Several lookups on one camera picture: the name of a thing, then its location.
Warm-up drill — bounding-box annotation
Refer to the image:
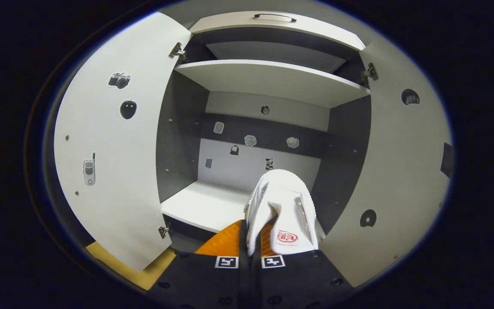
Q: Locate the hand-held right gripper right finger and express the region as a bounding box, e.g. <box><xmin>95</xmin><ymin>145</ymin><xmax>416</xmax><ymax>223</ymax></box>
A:
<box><xmin>251</xmin><ymin>223</ymin><xmax>355</xmax><ymax>309</ymax></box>

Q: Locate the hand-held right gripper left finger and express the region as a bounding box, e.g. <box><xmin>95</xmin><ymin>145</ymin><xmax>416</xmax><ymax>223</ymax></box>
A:
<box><xmin>146</xmin><ymin>220</ymin><xmax>251</xmax><ymax>309</ymax></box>

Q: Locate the white shoe cabinet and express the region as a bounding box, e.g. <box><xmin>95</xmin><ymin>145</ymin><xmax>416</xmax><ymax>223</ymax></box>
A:
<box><xmin>53</xmin><ymin>11</ymin><xmax>454</xmax><ymax>288</ymax></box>

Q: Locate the white shoe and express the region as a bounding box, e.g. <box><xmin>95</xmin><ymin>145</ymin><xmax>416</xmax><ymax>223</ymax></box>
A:
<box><xmin>244</xmin><ymin>169</ymin><xmax>327</xmax><ymax>257</ymax></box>

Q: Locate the white cabinet drawer front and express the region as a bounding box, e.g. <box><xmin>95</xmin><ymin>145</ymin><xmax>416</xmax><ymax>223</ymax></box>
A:
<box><xmin>189</xmin><ymin>11</ymin><xmax>366</xmax><ymax>51</ymax></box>

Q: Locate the black drawer handle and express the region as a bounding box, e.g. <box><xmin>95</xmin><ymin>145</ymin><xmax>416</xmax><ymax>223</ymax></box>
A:
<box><xmin>253</xmin><ymin>13</ymin><xmax>297</xmax><ymax>23</ymax></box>

